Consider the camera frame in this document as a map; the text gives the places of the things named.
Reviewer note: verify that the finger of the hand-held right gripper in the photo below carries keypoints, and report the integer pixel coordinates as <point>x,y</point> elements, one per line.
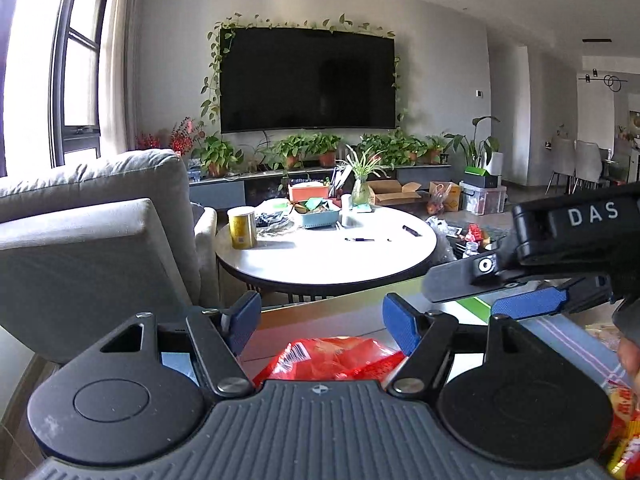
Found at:
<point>530,304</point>
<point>455,277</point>

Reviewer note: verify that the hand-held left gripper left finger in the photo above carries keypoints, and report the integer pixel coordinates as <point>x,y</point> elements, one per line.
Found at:
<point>245,316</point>

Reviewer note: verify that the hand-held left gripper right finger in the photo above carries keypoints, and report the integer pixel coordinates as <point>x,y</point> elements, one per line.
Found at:
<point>402,325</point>

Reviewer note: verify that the red snack bag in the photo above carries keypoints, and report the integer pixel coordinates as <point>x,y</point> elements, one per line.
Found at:
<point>330,357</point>

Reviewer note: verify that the person's right hand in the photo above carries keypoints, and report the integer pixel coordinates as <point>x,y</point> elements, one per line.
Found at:
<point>630,359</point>

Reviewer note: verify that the clutter of bags and jars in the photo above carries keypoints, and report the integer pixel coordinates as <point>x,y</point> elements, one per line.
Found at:
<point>470,240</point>

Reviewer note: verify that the blue striped tablecloth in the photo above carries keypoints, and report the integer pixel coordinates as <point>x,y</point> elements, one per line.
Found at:
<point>560,346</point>

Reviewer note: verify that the short black marker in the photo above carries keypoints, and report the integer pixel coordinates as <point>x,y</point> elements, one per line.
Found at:
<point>411,230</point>

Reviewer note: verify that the grey dining chair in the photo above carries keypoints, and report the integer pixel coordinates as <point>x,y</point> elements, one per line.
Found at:
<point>562,162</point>
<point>590,165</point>

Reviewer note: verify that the orange printed cardboard box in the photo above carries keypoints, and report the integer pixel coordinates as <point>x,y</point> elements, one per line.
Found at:
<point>446,197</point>

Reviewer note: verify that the clear plastic storage bin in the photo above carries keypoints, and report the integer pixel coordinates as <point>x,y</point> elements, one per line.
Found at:
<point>482,200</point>

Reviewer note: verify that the yellow tin can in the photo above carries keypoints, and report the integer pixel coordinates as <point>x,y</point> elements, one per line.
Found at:
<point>242,230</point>

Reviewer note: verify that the black pen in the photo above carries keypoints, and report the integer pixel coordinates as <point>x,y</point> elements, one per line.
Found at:
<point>359,239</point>

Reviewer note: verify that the round white coffee table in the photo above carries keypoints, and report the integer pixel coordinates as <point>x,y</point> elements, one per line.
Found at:
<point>325,260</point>

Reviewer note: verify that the open brown cardboard box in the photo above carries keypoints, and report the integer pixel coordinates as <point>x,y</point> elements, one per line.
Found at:
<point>395,192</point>

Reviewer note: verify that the green black carton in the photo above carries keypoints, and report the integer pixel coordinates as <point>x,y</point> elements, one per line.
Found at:
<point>481,175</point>

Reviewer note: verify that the blue plastic basket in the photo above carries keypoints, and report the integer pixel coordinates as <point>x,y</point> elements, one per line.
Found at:
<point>317,219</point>

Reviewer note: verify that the tall plant in white pot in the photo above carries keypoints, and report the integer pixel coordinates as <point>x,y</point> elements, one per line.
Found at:
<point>482,147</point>

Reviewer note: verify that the white bottle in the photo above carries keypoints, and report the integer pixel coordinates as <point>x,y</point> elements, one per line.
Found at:
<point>346,212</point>

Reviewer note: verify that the glass vase with spider plant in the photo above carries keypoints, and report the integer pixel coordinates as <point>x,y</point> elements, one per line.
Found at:
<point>361,187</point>

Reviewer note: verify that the row of bushy potted plants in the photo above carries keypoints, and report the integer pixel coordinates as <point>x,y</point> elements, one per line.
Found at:
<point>400,147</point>

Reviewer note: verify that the potted green plant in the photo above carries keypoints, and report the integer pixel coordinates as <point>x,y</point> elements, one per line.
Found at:
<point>291,150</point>
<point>217,155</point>
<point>326,147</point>

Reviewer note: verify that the grey sofa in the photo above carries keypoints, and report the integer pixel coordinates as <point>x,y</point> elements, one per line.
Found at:
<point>90,240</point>

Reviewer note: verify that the red flower plant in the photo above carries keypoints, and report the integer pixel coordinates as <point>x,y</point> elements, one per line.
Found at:
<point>172,140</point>

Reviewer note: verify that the green trailing vine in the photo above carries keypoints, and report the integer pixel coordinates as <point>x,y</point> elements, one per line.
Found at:
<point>216,60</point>

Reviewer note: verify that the beige curtain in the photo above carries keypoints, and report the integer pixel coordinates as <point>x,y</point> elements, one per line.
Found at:
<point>120,60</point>

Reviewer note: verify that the black framed window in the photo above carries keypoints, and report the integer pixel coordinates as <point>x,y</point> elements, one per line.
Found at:
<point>80,60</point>

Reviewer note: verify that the black wall television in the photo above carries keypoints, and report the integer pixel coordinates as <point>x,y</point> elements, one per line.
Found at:
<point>307,80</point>

